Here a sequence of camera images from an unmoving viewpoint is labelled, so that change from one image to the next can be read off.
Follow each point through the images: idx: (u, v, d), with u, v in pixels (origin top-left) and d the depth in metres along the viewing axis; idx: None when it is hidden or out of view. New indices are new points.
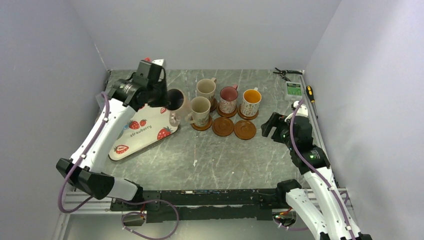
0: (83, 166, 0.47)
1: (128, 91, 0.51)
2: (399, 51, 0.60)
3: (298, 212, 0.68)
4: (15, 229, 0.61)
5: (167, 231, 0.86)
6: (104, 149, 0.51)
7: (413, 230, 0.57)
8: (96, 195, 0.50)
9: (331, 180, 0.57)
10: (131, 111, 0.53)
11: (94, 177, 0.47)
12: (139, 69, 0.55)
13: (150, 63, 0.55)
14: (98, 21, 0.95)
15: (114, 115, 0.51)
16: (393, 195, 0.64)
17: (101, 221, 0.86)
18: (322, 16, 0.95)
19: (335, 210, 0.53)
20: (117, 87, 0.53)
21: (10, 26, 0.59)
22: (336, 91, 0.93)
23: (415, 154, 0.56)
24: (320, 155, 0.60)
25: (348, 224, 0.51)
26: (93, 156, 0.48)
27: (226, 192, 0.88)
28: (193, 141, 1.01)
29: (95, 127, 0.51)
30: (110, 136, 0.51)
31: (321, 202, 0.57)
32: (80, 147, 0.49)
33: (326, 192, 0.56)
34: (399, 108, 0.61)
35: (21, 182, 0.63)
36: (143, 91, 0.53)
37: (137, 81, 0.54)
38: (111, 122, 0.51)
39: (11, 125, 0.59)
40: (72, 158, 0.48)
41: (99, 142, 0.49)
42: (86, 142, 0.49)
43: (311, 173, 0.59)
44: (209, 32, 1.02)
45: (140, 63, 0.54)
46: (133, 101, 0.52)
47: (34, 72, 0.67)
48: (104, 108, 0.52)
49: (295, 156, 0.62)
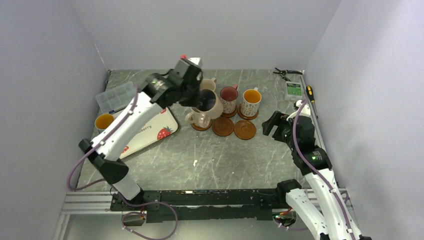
0: (100, 152, 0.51)
1: (158, 87, 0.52)
2: (399, 51, 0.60)
3: (299, 212, 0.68)
4: (15, 229, 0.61)
5: (168, 231, 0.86)
6: (123, 140, 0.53)
7: (413, 230, 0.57)
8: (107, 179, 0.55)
9: (333, 182, 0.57)
10: (158, 108, 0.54)
11: (107, 165, 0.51)
12: (177, 68, 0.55)
13: (188, 64, 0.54)
14: (98, 21, 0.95)
15: (139, 109, 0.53)
16: (393, 195, 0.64)
17: (101, 221, 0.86)
18: (322, 16, 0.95)
19: (336, 212, 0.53)
20: (150, 81, 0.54)
21: (10, 26, 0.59)
22: (336, 91, 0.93)
23: (415, 155, 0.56)
24: (322, 156, 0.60)
25: (349, 227, 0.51)
26: (110, 145, 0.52)
27: (226, 192, 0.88)
28: (193, 141, 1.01)
29: (119, 118, 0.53)
30: (131, 129, 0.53)
31: (322, 203, 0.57)
32: (103, 133, 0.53)
33: (327, 194, 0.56)
34: (399, 108, 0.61)
35: (21, 182, 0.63)
36: (173, 91, 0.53)
37: (171, 79, 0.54)
38: (135, 115, 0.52)
39: (11, 126, 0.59)
40: (93, 142, 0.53)
41: (118, 134, 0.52)
42: (109, 129, 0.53)
43: (312, 175, 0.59)
44: (209, 32, 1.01)
45: (179, 61, 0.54)
46: (162, 99, 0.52)
47: (34, 72, 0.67)
48: (133, 100, 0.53)
49: (297, 157, 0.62)
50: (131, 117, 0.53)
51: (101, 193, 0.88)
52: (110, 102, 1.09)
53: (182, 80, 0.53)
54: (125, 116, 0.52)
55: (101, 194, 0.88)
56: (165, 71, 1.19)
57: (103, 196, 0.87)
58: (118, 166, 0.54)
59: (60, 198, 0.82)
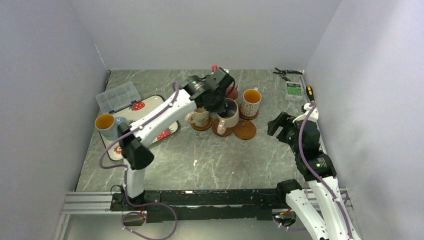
0: (137, 135, 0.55)
1: (196, 89, 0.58)
2: (399, 51, 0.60)
3: (298, 214, 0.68)
4: (15, 229, 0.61)
5: (168, 231, 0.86)
6: (159, 129, 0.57)
7: (412, 230, 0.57)
8: (134, 165, 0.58)
9: (336, 191, 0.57)
10: (193, 106, 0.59)
11: (141, 149, 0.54)
12: (214, 74, 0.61)
13: (226, 72, 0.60)
14: (98, 22, 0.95)
15: (179, 103, 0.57)
16: (393, 195, 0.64)
17: (101, 221, 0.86)
18: (322, 16, 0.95)
19: (339, 222, 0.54)
20: (190, 82, 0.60)
21: (10, 26, 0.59)
22: (336, 91, 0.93)
23: (415, 155, 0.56)
24: (327, 164, 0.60)
25: (350, 237, 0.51)
26: (148, 131, 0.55)
27: (226, 192, 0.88)
28: (193, 141, 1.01)
29: (159, 108, 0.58)
30: (167, 120, 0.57)
31: (324, 211, 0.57)
32: (141, 119, 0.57)
33: (330, 202, 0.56)
34: (399, 108, 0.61)
35: (21, 182, 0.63)
36: (209, 94, 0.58)
37: (208, 83, 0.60)
38: (174, 108, 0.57)
39: (11, 125, 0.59)
40: (131, 126, 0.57)
41: (156, 122, 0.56)
42: (147, 117, 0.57)
43: (316, 183, 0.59)
44: (209, 32, 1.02)
45: (218, 69, 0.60)
46: (197, 99, 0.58)
47: (34, 72, 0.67)
48: (173, 94, 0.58)
49: (300, 163, 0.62)
50: (170, 109, 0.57)
51: (102, 193, 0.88)
52: (110, 102, 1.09)
53: (218, 85, 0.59)
54: (166, 108, 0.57)
55: (101, 194, 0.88)
56: (165, 71, 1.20)
57: (103, 196, 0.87)
58: (147, 154, 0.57)
59: (60, 198, 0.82)
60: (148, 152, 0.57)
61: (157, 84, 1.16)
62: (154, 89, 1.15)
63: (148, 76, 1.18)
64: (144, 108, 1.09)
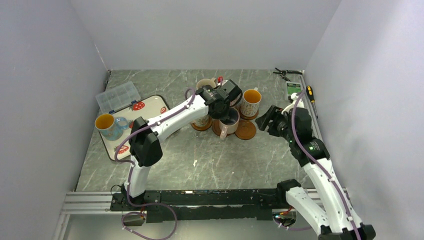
0: (155, 130, 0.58)
1: (212, 95, 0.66)
2: (399, 52, 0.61)
3: (299, 209, 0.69)
4: (15, 230, 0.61)
5: (168, 231, 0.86)
6: (173, 127, 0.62)
7: (414, 230, 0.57)
8: (144, 162, 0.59)
9: (332, 171, 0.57)
10: (205, 112, 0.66)
11: (156, 144, 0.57)
12: (224, 86, 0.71)
13: (234, 84, 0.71)
14: (98, 22, 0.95)
15: (194, 106, 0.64)
16: (393, 195, 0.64)
17: (101, 221, 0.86)
18: (322, 16, 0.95)
19: (337, 202, 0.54)
20: (204, 90, 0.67)
21: (10, 26, 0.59)
22: (336, 91, 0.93)
23: (414, 155, 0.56)
24: (320, 148, 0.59)
25: (349, 215, 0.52)
26: (165, 127, 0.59)
27: (226, 192, 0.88)
28: (193, 141, 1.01)
29: (176, 108, 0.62)
30: (182, 120, 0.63)
31: (321, 192, 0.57)
32: (158, 116, 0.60)
33: (326, 183, 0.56)
34: (399, 109, 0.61)
35: (21, 182, 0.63)
36: (221, 101, 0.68)
37: (219, 92, 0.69)
38: (190, 110, 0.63)
39: (11, 125, 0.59)
40: (148, 121, 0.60)
41: (173, 120, 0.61)
42: (164, 115, 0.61)
43: (311, 165, 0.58)
44: (209, 32, 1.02)
45: (229, 82, 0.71)
46: (210, 105, 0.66)
47: (34, 72, 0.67)
48: (189, 98, 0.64)
49: (294, 148, 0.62)
50: (186, 110, 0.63)
51: (101, 193, 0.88)
52: (110, 102, 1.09)
53: (228, 95, 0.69)
54: (183, 108, 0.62)
55: (101, 194, 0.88)
56: (165, 71, 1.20)
57: (103, 196, 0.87)
58: (158, 151, 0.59)
59: (60, 198, 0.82)
60: (160, 149, 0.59)
61: (157, 84, 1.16)
62: (154, 89, 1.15)
63: (148, 76, 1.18)
64: (144, 108, 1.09)
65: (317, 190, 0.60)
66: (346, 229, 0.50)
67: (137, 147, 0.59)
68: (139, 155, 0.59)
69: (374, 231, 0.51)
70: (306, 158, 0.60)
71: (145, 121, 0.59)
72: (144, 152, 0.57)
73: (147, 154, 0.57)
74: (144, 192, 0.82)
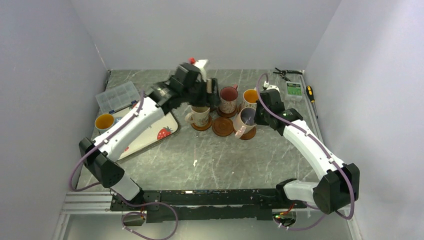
0: (102, 150, 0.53)
1: (163, 95, 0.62)
2: (399, 51, 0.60)
3: (297, 196, 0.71)
4: (14, 229, 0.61)
5: (168, 231, 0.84)
6: (125, 140, 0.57)
7: (416, 230, 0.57)
8: (104, 183, 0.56)
9: (307, 128, 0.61)
10: (160, 113, 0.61)
11: (110, 164, 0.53)
12: (177, 74, 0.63)
13: (186, 69, 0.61)
14: (98, 22, 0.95)
15: (145, 112, 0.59)
16: (395, 193, 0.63)
17: (101, 222, 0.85)
18: (322, 16, 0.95)
19: (317, 150, 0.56)
20: (155, 89, 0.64)
21: (10, 27, 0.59)
22: (336, 91, 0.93)
23: (415, 154, 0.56)
24: (293, 113, 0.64)
25: (330, 158, 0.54)
26: (114, 143, 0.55)
27: (226, 192, 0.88)
28: (193, 141, 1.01)
29: (125, 119, 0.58)
30: (134, 131, 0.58)
31: (302, 148, 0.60)
32: (106, 133, 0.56)
33: (303, 137, 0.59)
34: (400, 108, 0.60)
35: (20, 181, 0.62)
36: (175, 97, 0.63)
37: (173, 86, 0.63)
38: (141, 117, 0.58)
39: (11, 125, 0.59)
40: (96, 140, 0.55)
41: (124, 132, 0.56)
42: (111, 130, 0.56)
43: (287, 127, 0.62)
44: (209, 31, 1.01)
45: (178, 68, 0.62)
46: (165, 105, 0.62)
47: (34, 72, 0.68)
48: (137, 104, 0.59)
49: (271, 119, 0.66)
50: (136, 119, 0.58)
51: (102, 193, 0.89)
52: (110, 102, 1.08)
53: (180, 85, 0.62)
54: (132, 117, 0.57)
55: (101, 195, 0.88)
56: (165, 71, 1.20)
57: (103, 196, 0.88)
58: (116, 170, 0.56)
59: (60, 198, 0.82)
60: (118, 166, 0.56)
61: None
62: None
63: (148, 76, 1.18)
64: None
65: (299, 149, 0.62)
66: (330, 171, 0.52)
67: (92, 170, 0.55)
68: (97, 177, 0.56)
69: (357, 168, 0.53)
70: (282, 125, 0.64)
71: (91, 143, 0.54)
72: (99, 175, 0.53)
73: (103, 176, 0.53)
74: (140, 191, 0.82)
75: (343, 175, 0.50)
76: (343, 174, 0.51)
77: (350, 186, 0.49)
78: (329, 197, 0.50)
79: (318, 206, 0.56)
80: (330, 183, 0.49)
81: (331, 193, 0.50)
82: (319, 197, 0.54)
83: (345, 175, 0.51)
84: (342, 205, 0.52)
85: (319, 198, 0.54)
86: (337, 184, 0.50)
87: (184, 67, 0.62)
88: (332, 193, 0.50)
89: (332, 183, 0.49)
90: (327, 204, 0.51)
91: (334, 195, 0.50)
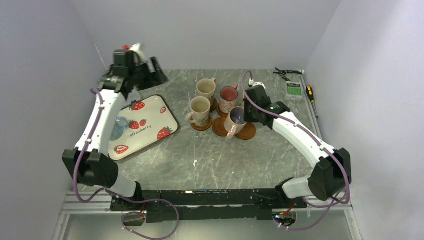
0: (91, 149, 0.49)
1: (115, 82, 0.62)
2: (399, 51, 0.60)
3: (294, 193, 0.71)
4: (15, 229, 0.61)
5: (168, 231, 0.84)
6: (105, 135, 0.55)
7: (416, 230, 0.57)
8: (107, 183, 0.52)
9: (295, 119, 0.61)
10: (120, 98, 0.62)
11: (105, 158, 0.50)
12: (116, 60, 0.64)
13: (124, 52, 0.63)
14: (98, 22, 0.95)
15: (108, 102, 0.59)
16: (395, 193, 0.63)
17: (101, 222, 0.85)
18: (322, 16, 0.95)
19: (307, 139, 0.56)
20: (104, 81, 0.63)
21: (11, 27, 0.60)
22: (336, 91, 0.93)
23: (415, 155, 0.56)
24: (280, 106, 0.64)
25: (320, 145, 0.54)
26: (98, 139, 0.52)
27: (226, 192, 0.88)
28: (193, 141, 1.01)
29: (94, 116, 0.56)
30: (108, 122, 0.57)
31: (294, 139, 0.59)
32: (83, 136, 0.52)
33: (293, 128, 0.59)
34: (400, 108, 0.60)
35: (20, 181, 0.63)
36: (128, 81, 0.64)
37: (119, 72, 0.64)
38: (108, 107, 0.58)
39: (11, 125, 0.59)
40: (78, 146, 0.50)
41: (100, 127, 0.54)
42: (87, 130, 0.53)
43: (275, 120, 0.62)
44: (209, 31, 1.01)
45: (115, 55, 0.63)
46: (122, 90, 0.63)
47: (34, 72, 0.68)
48: (97, 99, 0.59)
49: (260, 113, 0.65)
50: (105, 111, 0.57)
51: (102, 193, 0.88)
52: None
53: (125, 68, 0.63)
54: (100, 110, 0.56)
55: (101, 195, 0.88)
56: (165, 71, 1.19)
57: (103, 196, 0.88)
58: (111, 164, 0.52)
59: (60, 198, 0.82)
60: (111, 161, 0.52)
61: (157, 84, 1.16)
62: (154, 89, 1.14)
63: None
64: (145, 109, 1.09)
65: (290, 141, 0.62)
66: (322, 157, 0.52)
67: (90, 178, 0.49)
68: (97, 183, 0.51)
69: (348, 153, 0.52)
70: (270, 118, 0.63)
71: (75, 149, 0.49)
72: (99, 176, 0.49)
73: (104, 175, 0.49)
74: (138, 184, 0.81)
75: (335, 160, 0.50)
76: (336, 160, 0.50)
77: (343, 170, 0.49)
78: (324, 184, 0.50)
79: (314, 193, 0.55)
80: (324, 169, 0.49)
81: (325, 180, 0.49)
82: (314, 184, 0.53)
83: (337, 159, 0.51)
84: (336, 189, 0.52)
85: (315, 185, 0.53)
86: (329, 170, 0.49)
87: (119, 51, 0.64)
88: (326, 180, 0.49)
89: (325, 170, 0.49)
90: (323, 191, 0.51)
91: (327, 182, 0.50)
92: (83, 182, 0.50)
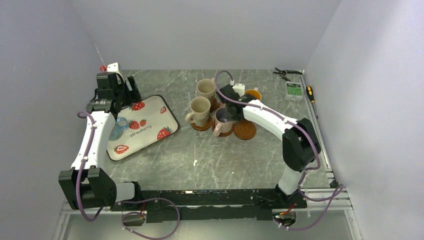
0: (89, 167, 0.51)
1: (104, 103, 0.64)
2: (398, 52, 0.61)
3: (287, 185, 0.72)
4: (14, 228, 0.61)
5: (168, 231, 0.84)
6: (101, 152, 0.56)
7: (416, 230, 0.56)
8: (108, 201, 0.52)
9: (261, 103, 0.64)
10: (111, 117, 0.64)
11: (104, 173, 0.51)
12: (100, 84, 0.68)
13: (106, 75, 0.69)
14: (97, 22, 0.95)
15: (100, 121, 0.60)
16: (396, 193, 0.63)
17: (101, 222, 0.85)
18: (322, 16, 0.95)
19: (273, 118, 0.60)
20: (93, 104, 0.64)
21: (10, 28, 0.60)
22: (336, 90, 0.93)
23: (415, 154, 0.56)
24: (247, 96, 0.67)
25: (284, 119, 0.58)
26: (94, 156, 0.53)
27: (226, 192, 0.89)
28: (193, 141, 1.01)
29: (87, 136, 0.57)
30: (102, 139, 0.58)
31: (262, 122, 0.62)
32: (78, 155, 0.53)
33: (259, 111, 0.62)
34: (400, 107, 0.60)
35: (19, 181, 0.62)
36: (115, 101, 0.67)
37: (106, 95, 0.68)
38: (101, 126, 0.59)
39: (10, 125, 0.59)
40: (75, 166, 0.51)
41: (95, 145, 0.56)
42: (82, 150, 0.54)
43: (244, 108, 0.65)
44: (208, 31, 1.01)
45: (98, 79, 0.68)
46: (111, 109, 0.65)
47: (34, 72, 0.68)
48: (89, 120, 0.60)
49: (230, 107, 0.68)
50: (97, 130, 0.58)
51: None
52: None
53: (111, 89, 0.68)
54: (92, 129, 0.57)
55: None
56: (165, 71, 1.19)
57: None
58: (109, 181, 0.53)
59: (60, 198, 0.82)
60: (109, 179, 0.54)
61: (157, 84, 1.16)
62: (154, 89, 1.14)
63: (148, 76, 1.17)
64: (145, 109, 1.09)
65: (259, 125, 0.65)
66: (288, 129, 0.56)
67: (91, 200, 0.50)
68: (98, 203, 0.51)
69: (309, 121, 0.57)
70: (240, 109, 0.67)
71: (71, 169, 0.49)
72: (100, 193, 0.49)
73: (105, 191, 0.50)
74: (137, 184, 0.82)
75: (300, 129, 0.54)
76: (300, 128, 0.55)
77: (307, 135, 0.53)
78: (295, 153, 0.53)
79: (290, 166, 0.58)
80: (291, 138, 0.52)
81: (293, 149, 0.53)
82: (288, 157, 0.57)
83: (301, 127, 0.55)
84: (308, 159, 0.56)
85: (288, 158, 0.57)
86: (295, 138, 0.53)
87: (102, 75, 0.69)
88: (295, 148, 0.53)
89: (292, 138, 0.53)
90: (297, 162, 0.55)
91: (296, 150, 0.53)
92: (84, 206, 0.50)
